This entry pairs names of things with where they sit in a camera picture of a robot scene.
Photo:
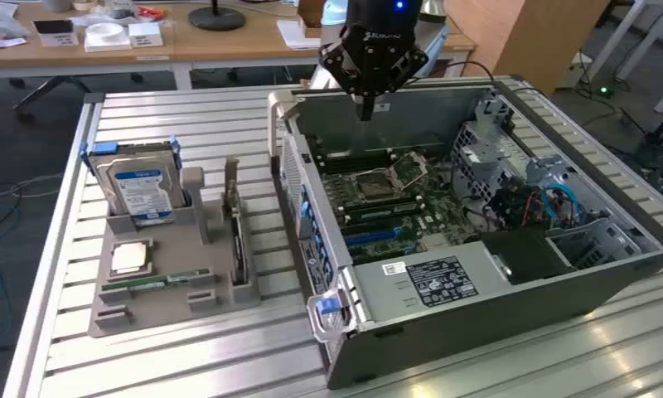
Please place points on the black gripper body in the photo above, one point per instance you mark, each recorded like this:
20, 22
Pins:
381, 25

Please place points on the black Nvidia graphics card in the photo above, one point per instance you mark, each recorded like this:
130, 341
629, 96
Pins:
238, 248

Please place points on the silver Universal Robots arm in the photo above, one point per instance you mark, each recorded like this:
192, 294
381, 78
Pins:
332, 12

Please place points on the white paper stack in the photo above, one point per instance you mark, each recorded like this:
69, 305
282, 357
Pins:
298, 35

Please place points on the brown cardboard box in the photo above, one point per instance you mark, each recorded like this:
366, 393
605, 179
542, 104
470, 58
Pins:
310, 12

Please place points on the wooden office desk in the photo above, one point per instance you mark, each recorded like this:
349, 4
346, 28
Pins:
226, 43

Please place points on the wooden cabinet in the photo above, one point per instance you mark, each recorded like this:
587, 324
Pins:
530, 41

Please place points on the black round lamp base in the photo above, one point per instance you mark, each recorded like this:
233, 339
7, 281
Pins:
216, 18

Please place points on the metal socket cover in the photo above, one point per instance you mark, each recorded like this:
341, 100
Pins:
412, 168

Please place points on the CPU socket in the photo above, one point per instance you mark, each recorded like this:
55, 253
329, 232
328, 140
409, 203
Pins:
376, 186

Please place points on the white labelled box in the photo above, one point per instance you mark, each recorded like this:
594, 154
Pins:
145, 35

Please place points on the red small packet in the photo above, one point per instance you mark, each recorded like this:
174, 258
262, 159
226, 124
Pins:
149, 13

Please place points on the green indicator light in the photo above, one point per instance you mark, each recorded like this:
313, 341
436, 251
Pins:
603, 90

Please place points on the green motherboard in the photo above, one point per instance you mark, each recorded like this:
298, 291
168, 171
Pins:
448, 215

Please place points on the white flat block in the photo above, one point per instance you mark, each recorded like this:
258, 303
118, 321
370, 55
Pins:
108, 46

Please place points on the white tape roll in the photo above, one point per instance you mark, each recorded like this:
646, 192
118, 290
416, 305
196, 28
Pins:
105, 32

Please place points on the blue expansion slot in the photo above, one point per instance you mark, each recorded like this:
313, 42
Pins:
373, 236

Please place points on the silver chipset heatsink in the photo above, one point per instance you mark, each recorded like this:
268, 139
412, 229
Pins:
436, 241

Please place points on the hard disk in blue carrier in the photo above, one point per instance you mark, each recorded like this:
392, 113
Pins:
137, 186

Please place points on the black plastic shroud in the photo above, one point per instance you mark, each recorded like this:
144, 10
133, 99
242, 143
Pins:
525, 253

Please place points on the black topped white box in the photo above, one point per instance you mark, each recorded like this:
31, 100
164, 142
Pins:
55, 31

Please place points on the grey cup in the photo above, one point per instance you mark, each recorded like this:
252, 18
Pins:
57, 5

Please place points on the grey power supply unit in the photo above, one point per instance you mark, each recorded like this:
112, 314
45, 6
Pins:
381, 290

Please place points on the grey parts rack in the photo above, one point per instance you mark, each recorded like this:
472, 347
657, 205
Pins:
170, 257

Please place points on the metal disk bay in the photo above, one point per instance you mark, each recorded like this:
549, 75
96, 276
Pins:
613, 244

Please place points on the red and white card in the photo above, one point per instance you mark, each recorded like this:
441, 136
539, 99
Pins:
5, 42

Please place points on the blue case release latch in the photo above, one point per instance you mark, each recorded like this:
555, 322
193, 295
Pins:
326, 307

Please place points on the silver CPU chip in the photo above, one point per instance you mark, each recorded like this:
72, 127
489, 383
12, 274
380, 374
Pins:
129, 258

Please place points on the clear plastic bag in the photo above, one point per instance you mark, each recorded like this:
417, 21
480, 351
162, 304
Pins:
3, 20

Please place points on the green RAM stick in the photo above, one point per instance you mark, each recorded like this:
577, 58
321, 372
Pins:
154, 280

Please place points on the dark grey PC case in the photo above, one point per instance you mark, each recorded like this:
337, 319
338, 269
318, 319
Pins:
476, 340

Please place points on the white table frame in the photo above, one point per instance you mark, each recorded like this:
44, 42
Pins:
613, 37

